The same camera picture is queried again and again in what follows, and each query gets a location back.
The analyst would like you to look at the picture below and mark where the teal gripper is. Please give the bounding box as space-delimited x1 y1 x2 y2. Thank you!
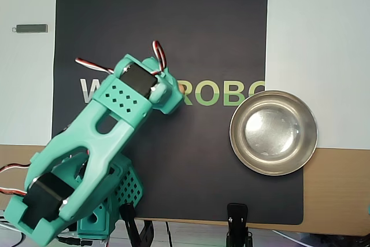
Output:
161 80 185 115

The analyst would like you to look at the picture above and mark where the round metal bowl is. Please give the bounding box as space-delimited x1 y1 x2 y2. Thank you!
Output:
229 89 319 177

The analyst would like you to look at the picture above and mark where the black WOWROBO mat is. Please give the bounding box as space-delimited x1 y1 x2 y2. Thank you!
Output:
47 0 305 226

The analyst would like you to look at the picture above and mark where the black table clamp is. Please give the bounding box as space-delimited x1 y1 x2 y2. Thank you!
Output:
119 202 156 247

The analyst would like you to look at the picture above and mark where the white paper sheet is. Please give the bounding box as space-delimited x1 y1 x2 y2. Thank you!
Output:
264 0 370 150
0 0 58 146

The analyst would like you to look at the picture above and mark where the grey USB stick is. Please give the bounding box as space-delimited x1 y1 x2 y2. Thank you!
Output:
12 23 49 34

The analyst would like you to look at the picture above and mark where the red white black servo cable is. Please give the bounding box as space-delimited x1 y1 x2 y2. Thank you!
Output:
0 162 31 198
151 40 169 76
75 57 115 75

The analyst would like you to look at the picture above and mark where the black spring camera stand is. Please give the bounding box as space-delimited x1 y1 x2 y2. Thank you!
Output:
225 202 255 247

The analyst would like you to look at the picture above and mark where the thin black cable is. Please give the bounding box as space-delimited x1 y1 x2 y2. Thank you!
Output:
164 220 174 247

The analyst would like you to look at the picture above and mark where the black plug cable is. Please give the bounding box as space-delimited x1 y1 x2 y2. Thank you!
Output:
54 231 93 246

